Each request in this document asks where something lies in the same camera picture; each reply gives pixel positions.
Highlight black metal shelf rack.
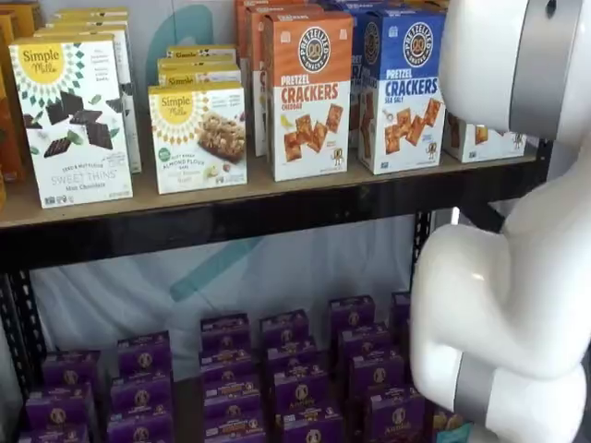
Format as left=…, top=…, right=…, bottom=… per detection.
left=0, top=138, right=555, bottom=410

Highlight wooden shelf board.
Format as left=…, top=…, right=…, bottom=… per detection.
left=0, top=147, right=539, bottom=230

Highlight purple Annie's snack box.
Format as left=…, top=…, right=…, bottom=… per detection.
left=106, top=413, right=175, bottom=443
left=116, top=330, right=174, bottom=377
left=205, top=412, right=268, bottom=443
left=202, top=376, right=264, bottom=417
left=336, top=324, right=392, bottom=362
left=25, top=382, right=94, bottom=431
left=18, top=424, right=91, bottom=443
left=198, top=346, right=254, bottom=384
left=367, top=386, right=428, bottom=443
left=199, top=313, right=252, bottom=352
left=42, top=349, right=103, bottom=389
left=348, top=352, right=408, bottom=394
left=400, top=317, right=416, bottom=357
left=110, top=372, right=174, bottom=417
left=271, top=367, right=332, bottom=413
left=259, top=308, right=311, bottom=348
left=391, top=290, right=416, bottom=334
left=328, top=294, right=377, bottom=331
left=275, top=404, right=345, bottom=443
left=265, top=339, right=320, bottom=376

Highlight orange white pretzel crackers box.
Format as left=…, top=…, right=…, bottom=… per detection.
left=234, top=0, right=306, bottom=139
left=262, top=9, right=355, bottom=183
left=244, top=4, right=325, bottom=158

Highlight Simple Mills almond bar box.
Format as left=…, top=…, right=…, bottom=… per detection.
left=156, top=56, right=243, bottom=90
left=147, top=84, right=248, bottom=196
left=165, top=43, right=238, bottom=64

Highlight blue white pretzel crackers box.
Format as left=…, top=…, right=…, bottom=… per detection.
left=318, top=0, right=370, bottom=11
left=357, top=7, right=452, bottom=175
left=341, top=0, right=447, bottom=150

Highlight Simple Mills Sweet Thins box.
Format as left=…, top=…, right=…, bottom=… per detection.
left=45, top=16, right=131, bottom=34
left=54, top=6, right=130, bottom=22
left=7, top=32, right=135, bottom=210
left=32, top=26, right=143, bottom=174

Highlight orange teal snack box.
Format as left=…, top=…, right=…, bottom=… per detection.
left=432, top=408, right=473, bottom=443

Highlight white backdrop sheet teal logo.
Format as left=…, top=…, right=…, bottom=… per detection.
left=28, top=0, right=461, bottom=384

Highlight purple Annie's boxes group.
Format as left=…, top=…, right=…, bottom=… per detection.
left=91, top=350, right=370, bottom=443

